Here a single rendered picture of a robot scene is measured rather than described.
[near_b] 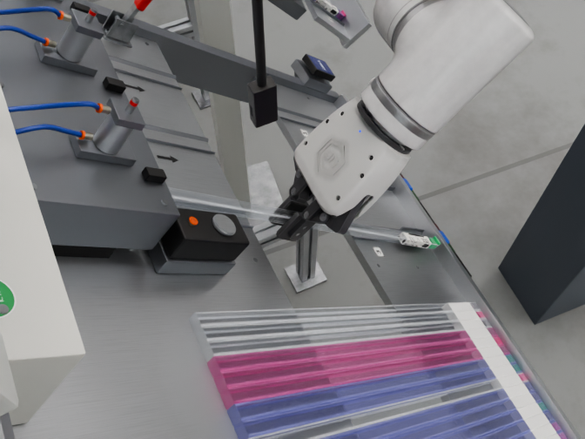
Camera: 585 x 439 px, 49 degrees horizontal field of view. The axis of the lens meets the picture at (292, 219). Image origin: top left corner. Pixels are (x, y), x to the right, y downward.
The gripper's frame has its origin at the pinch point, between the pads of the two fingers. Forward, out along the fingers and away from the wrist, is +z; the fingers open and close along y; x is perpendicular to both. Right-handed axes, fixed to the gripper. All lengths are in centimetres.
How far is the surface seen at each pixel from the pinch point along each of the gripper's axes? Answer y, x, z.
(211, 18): -61, 19, 6
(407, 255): 1.8, 22.8, -0.4
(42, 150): 3.4, -32.6, -3.2
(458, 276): 5.6, 31.0, -1.9
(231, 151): -63, 49, 35
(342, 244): -45, 87, 41
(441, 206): -45, 109, 18
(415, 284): 6.9, 20.4, -0.1
